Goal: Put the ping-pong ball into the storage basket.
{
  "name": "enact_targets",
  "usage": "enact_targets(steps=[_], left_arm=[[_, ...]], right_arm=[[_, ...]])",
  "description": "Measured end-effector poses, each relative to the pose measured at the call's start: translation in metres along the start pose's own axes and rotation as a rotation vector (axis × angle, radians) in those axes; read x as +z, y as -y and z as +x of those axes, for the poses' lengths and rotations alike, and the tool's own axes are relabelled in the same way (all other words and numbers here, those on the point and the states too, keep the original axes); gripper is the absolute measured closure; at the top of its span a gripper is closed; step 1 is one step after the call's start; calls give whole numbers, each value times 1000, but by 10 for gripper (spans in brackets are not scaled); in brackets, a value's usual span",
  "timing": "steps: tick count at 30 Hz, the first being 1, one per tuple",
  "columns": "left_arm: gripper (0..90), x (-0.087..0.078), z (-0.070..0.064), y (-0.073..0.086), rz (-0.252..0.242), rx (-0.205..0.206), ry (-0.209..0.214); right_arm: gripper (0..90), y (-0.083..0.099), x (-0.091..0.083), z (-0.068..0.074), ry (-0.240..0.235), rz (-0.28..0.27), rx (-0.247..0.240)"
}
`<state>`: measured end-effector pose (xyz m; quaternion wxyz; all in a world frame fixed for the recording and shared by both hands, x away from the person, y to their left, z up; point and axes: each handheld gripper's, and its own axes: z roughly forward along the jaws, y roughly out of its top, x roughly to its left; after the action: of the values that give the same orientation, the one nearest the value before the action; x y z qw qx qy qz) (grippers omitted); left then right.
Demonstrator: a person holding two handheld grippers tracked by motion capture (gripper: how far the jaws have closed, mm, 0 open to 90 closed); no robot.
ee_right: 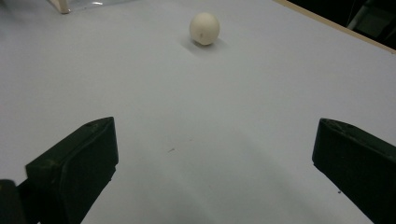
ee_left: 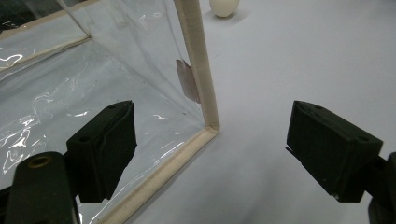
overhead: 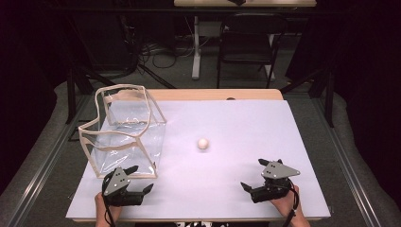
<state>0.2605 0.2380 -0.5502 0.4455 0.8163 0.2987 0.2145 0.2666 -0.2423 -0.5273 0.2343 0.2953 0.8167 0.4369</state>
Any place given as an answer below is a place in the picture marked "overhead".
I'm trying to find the tangle of floor cables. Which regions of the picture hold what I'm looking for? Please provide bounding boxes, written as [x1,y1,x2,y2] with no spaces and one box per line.
[138,39,197,69]

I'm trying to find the white desk with legs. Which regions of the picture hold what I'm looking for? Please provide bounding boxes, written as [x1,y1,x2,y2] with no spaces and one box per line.
[173,0,318,81]

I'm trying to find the person's right hand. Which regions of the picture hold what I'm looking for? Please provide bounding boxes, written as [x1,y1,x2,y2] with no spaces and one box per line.
[270,184,304,220]

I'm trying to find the black metal stand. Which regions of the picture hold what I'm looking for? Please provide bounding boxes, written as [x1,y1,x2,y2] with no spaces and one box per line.
[325,70,336,129]
[64,67,78,125]

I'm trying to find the white table mat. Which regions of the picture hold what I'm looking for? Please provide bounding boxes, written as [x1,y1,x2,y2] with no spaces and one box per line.
[65,99,332,220]

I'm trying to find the clear bag with beige trim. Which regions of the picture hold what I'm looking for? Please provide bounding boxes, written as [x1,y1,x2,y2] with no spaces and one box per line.
[78,83,167,180]

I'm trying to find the grey metal floor rail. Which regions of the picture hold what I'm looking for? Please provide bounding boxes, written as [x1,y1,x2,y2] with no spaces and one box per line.
[6,94,93,227]
[310,97,383,227]

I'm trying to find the black folding chair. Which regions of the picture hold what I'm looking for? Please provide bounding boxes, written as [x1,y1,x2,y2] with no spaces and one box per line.
[216,13,288,90]

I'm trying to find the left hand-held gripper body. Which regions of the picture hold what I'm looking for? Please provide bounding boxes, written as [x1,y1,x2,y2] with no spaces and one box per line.
[102,166,145,208]

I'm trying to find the wooden table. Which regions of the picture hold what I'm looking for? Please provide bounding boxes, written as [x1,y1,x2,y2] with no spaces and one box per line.
[65,88,332,223]

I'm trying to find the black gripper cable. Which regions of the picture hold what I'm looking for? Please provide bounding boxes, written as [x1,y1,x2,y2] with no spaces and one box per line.
[101,171,117,227]
[281,178,301,227]

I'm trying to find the black tripod legs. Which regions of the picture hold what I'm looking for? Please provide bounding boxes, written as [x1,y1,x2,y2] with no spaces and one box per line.
[137,63,177,90]

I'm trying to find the person's left hand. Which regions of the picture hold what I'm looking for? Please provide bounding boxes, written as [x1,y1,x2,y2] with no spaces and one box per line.
[94,192,123,221]

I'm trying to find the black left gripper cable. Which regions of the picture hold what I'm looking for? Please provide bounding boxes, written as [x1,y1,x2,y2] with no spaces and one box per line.
[101,171,117,227]

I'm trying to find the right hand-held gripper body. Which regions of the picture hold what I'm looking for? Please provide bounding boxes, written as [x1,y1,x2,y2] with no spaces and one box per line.
[251,161,302,204]

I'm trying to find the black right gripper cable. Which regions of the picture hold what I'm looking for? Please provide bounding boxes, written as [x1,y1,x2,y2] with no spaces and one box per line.
[281,178,301,227]

